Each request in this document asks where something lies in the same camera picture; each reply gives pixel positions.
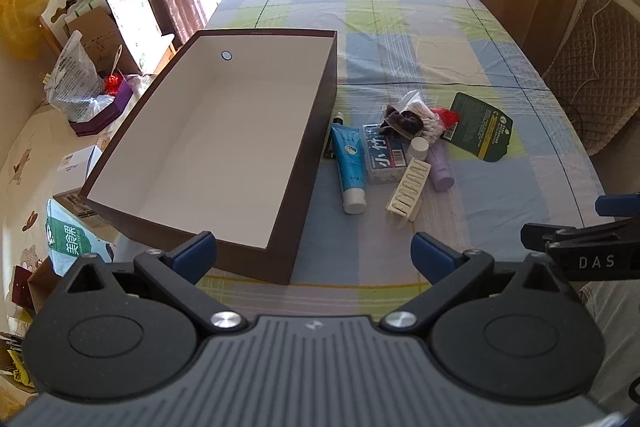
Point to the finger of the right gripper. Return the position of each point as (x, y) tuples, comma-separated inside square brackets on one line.
[(544, 238), (618, 205)]

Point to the cream plastic hair comb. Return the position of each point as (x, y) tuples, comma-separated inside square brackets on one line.
[(406, 200)]

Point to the cotton swab zip bag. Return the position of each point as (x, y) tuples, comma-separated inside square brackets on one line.
[(413, 101)]

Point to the small white carton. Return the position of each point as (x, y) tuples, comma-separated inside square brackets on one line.
[(75, 168)]

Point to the green product card pack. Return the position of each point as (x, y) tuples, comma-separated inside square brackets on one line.
[(482, 130)]

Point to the blue cream tube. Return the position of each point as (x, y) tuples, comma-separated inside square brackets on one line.
[(349, 158)]

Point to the yellow plastic bag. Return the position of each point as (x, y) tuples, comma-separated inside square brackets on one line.
[(19, 26)]

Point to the checked plaid tablecloth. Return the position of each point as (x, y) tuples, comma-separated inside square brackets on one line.
[(438, 48)]

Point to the brown cardboard carton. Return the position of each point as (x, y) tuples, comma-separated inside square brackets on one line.
[(101, 38)]

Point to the lilac small bottle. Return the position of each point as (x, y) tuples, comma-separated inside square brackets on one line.
[(441, 174)]

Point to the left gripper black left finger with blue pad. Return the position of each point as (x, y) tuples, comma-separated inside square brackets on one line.
[(172, 277)]

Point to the red small packet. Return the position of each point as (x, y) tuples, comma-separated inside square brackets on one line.
[(448, 117)]

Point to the clear plastic bag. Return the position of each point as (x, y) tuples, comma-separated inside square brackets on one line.
[(74, 87)]

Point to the purple octagonal box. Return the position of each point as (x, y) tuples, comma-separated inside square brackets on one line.
[(108, 115)]

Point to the green white packet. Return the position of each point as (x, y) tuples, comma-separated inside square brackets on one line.
[(67, 239)]

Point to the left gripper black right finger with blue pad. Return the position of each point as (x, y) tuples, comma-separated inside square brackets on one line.
[(455, 278)]

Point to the dark brown cardboard box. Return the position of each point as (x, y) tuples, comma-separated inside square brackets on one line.
[(227, 139)]

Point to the white round jar lid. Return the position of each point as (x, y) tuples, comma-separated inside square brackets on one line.
[(418, 148)]

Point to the dark red box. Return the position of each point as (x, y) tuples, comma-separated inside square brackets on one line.
[(21, 295)]

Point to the cream bear bedsheet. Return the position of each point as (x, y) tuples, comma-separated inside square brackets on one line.
[(28, 179)]

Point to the blue floss pick box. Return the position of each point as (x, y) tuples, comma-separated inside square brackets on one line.
[(384, 154)]

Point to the red ornament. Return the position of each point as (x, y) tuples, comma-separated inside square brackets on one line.
[(112, 83)]

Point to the brown quilted chair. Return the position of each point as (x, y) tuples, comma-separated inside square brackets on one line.
[(595, 74)]

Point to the dark purple scrunchie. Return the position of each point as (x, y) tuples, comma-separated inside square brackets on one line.
[(406, 124)]

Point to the white carved chair back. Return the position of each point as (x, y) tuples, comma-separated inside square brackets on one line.
[(53, 25)]

